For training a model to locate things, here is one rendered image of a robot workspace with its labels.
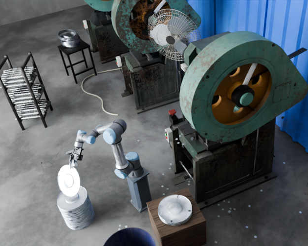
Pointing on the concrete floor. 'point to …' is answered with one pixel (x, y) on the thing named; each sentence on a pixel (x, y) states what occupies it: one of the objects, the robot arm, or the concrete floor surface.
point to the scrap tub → (130, 238)
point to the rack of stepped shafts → (24, 91)
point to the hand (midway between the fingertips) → (70, 167)
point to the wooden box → (175, 232)
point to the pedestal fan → (173, 39)
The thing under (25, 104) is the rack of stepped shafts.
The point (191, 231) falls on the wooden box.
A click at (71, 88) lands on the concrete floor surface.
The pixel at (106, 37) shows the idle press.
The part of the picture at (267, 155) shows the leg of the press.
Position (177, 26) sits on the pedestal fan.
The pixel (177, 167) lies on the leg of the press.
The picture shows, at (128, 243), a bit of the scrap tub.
